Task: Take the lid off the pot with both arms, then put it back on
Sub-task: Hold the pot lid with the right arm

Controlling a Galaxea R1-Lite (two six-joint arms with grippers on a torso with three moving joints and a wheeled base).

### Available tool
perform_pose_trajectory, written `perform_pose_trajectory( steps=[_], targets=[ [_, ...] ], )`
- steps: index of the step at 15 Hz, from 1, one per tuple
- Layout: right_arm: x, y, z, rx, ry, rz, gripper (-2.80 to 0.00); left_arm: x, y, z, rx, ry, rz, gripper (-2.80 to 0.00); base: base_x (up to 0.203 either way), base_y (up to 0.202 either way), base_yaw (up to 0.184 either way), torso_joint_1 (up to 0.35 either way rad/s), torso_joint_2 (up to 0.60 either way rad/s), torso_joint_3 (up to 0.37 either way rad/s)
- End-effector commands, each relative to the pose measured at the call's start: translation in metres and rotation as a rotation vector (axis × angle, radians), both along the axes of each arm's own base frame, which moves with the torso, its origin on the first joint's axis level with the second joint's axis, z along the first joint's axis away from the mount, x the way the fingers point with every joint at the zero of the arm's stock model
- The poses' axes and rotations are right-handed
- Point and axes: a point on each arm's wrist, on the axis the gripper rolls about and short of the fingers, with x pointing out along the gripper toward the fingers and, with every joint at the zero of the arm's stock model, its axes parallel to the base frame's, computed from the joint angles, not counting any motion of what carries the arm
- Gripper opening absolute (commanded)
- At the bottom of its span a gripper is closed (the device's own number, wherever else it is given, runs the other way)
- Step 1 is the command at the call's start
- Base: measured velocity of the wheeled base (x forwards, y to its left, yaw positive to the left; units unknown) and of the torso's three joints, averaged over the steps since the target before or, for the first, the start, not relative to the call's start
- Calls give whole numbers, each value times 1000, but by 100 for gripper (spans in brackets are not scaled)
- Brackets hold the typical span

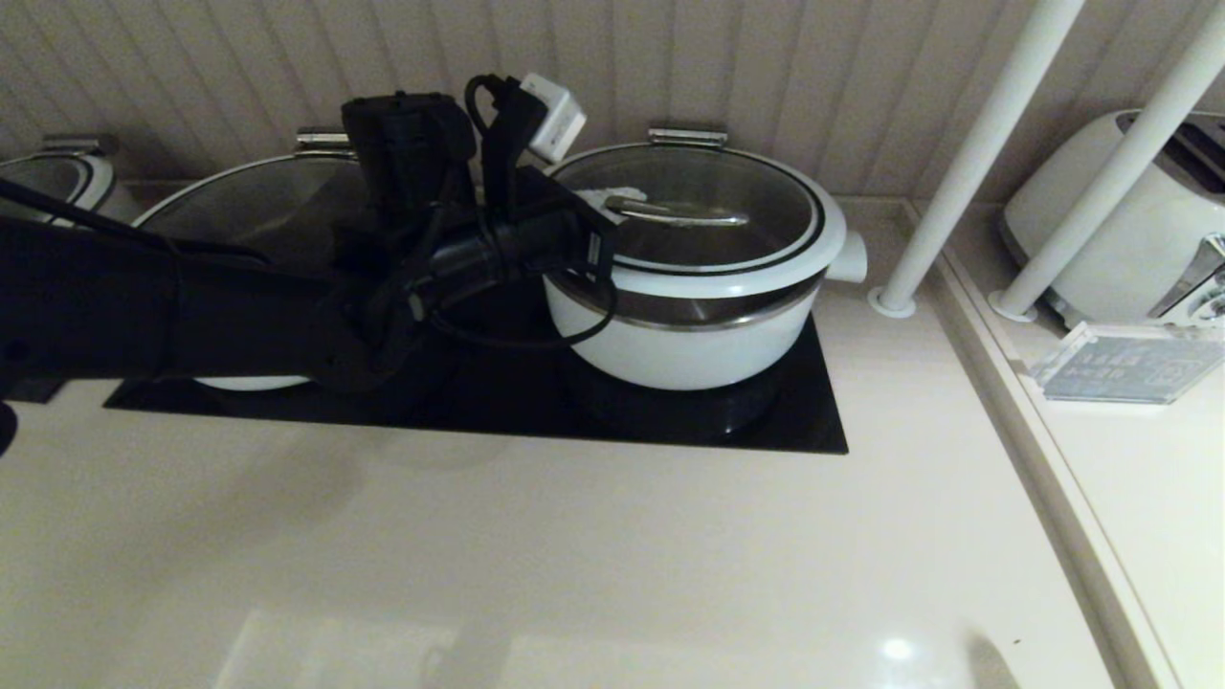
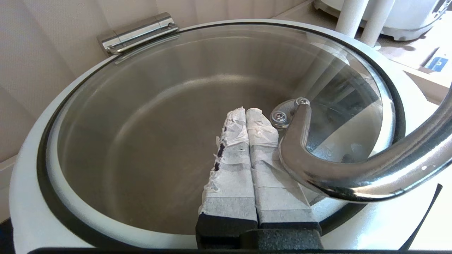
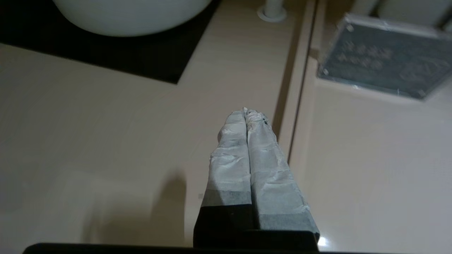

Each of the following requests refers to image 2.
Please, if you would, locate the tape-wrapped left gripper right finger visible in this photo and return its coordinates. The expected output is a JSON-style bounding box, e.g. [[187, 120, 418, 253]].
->
[[246, 108, 322, 234]]

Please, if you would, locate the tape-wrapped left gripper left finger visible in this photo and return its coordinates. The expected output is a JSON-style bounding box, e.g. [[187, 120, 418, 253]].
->
[[195, 107, 260, 249]]

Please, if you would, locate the glass lid with white rim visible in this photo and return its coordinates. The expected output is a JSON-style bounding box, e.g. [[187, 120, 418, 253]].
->
[[9, 18, 452, 252]]

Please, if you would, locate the white pot with steel rim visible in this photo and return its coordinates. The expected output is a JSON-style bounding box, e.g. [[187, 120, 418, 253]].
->
[[56, 35, 385, 235]]

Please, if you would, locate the white round pole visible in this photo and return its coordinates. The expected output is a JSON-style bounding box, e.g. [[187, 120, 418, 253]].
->
[[360, 0, 395, 48], [335, 0, 370, 38]]

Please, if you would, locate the clear acrylic sign holder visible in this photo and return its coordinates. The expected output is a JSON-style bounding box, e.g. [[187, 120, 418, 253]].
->
[[423, 55, 450, 73]]

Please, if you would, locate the white toaster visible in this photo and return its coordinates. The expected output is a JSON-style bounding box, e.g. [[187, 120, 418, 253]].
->
[[314, 0, 452, 41]]

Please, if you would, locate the silver metal bar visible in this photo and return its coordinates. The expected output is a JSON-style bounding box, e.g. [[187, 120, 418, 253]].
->
[[97, 12, 179, 55]]

